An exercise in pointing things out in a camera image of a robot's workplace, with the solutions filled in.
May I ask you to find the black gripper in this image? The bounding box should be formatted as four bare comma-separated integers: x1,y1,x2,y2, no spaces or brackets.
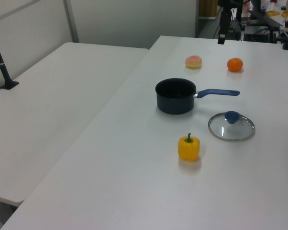
217,6,232,45

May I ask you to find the glass lid with blue knob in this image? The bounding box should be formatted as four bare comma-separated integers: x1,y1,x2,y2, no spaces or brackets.
208,110,256,142

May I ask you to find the orange mandarin fruit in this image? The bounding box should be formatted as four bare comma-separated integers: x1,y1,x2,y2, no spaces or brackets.
227,57,244,72

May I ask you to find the pink yellow peach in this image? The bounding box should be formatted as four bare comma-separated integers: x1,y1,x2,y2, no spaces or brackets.
184,55,203,69

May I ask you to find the wooden cabinet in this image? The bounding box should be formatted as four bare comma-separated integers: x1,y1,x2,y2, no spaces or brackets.
198,0,218,18

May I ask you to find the black computer box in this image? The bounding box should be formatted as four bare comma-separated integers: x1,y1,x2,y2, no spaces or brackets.
243,25,276,43

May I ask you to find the dark blue saucepan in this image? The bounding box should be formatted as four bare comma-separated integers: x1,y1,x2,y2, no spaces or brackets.
155,78,240,115

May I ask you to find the yellow bell pepper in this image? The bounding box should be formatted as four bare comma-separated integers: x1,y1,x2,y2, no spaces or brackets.
177,133,200,162

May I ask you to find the grey partition corner post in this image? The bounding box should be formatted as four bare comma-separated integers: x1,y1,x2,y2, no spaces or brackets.
63,0,80,44

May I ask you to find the black camera pole with base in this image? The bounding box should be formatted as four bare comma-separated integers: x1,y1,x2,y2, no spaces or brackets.
0,23,19,91

